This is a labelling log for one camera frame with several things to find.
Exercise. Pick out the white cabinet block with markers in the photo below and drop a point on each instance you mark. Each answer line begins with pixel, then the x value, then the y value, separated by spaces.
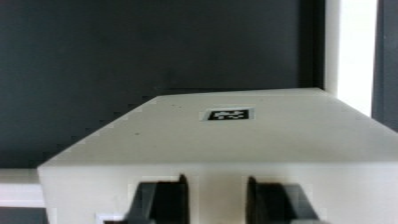
pixel 279 136

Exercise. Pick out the white U-shaped table fence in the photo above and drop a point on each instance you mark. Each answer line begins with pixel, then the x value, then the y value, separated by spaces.
pixel 350 37

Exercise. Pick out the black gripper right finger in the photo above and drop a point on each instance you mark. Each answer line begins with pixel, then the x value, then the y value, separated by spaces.
pixel 277 204

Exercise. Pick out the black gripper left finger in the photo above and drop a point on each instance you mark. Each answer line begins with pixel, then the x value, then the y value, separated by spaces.
pixel 160 205

